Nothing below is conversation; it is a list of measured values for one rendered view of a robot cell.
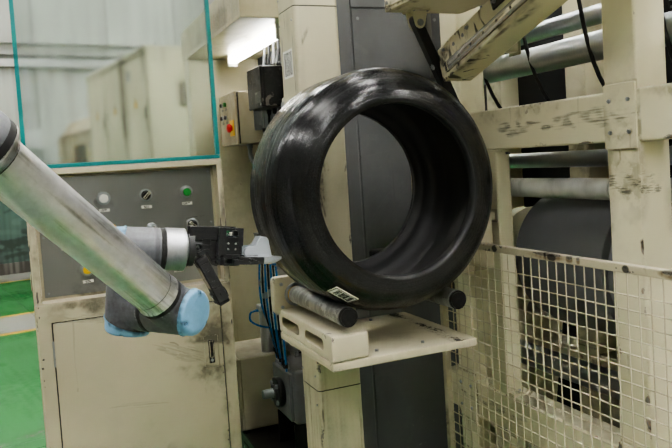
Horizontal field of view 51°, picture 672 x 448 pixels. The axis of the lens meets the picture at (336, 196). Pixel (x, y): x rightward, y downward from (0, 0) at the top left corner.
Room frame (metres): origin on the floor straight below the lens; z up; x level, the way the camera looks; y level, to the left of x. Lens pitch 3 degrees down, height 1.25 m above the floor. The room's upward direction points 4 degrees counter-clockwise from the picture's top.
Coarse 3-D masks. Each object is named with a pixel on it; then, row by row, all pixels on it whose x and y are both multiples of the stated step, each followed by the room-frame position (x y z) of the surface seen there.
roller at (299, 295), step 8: (296, 288) 1.81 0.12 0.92; (304, 288) 1.79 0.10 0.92; (288, 296) 1.83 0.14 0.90; (296, 296) 1.77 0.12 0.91; (304, 296) 1.73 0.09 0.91; (312, 296) 1.70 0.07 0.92; (320, 296) 1.67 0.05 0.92; (304, 304) 1.72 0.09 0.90; (312, 304) 1.67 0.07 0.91; (320, 304) 1.63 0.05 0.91; (328, 304) 1.60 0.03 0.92; (336, 304) 1.57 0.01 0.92; (320, 312) 1.62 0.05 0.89; (328, 312) 1.58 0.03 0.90; (336, 312) 1.54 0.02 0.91; (344, 312) 1.52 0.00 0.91; (352, 312) 1.53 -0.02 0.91; (336, 320) 1.54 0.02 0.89; (344, 320) 1.52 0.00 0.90; (352, 320) 1.53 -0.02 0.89
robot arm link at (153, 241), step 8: (128, 232) 1.43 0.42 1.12; (136, 232) 1.44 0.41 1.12; (144, 232) 1.44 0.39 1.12; (152, 232) 1.45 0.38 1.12; (160, 232) 1.46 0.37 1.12; (136, 240) 1.43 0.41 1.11; (144, 240) 1.43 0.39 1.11; (152, 240) 1.44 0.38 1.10; (160, 240) 1.44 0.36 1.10; (144, 248) 1.43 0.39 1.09; (152, 248) 1.43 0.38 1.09; (160, 248) 1.44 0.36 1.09; (152, 256) 1.43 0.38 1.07; (160, 256) 1.44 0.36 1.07; (160, 264) 1.45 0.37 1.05
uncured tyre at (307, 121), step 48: (336, 96) 1.54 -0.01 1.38; (384, 96) 1.56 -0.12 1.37; (432, 96) 1.61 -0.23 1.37; (288, 144) 1.51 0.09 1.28; (432, 144) 1.88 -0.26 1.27; (480, 144) 1.66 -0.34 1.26; (288, 192) 1.49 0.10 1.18; (432, 192) 1.90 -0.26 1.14; (480, 192) 1.65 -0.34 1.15; (288, 240) 1.51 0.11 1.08; (432, 240) 1.86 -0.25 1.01; (480, 240) 1.68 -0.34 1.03; (384, 288) 1.55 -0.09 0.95; (432, 288) 1.61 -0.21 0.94
